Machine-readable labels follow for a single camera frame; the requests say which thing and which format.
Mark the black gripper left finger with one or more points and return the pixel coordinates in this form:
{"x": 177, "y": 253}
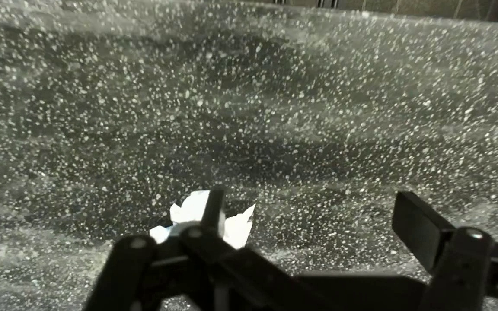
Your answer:
{"x": 203, "y": 270}

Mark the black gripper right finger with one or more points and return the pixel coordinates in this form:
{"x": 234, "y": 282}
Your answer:
{"x": 468, "y": 270}

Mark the small white paper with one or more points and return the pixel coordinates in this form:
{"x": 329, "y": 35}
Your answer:
{"x": 194, "y": 208}

